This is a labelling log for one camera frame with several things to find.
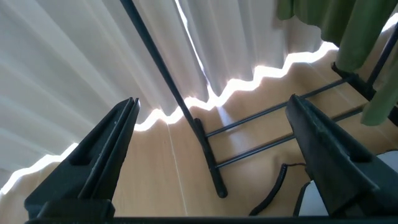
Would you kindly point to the black clothes rack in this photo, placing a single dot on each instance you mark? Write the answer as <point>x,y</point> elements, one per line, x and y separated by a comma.
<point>205,149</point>

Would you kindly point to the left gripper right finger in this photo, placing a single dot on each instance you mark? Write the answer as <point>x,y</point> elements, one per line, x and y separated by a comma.
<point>342,174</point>

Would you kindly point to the beige curtain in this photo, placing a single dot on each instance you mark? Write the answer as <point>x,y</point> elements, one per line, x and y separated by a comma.
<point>77,62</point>

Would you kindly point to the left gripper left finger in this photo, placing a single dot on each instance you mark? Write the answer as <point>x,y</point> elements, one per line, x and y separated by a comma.
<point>77,180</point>

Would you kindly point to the green printed t-shirt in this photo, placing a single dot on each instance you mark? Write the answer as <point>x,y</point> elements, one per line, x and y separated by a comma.
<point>357,31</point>

